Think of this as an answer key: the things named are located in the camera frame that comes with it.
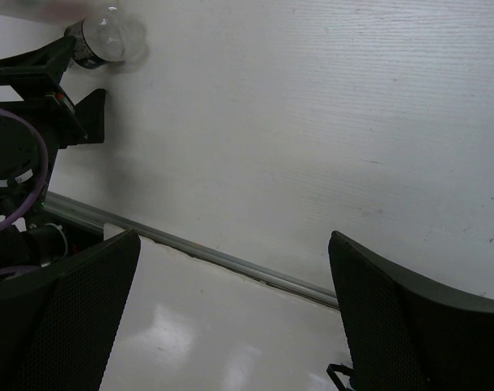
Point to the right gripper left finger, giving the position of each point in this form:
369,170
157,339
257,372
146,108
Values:
58,324

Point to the black label plastic bottle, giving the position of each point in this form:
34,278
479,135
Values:
109,35

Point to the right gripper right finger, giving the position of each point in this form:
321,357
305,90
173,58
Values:
406,331

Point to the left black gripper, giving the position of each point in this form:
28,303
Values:
43,120

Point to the white octagonal plastic bin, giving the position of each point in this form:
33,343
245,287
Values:
53,11

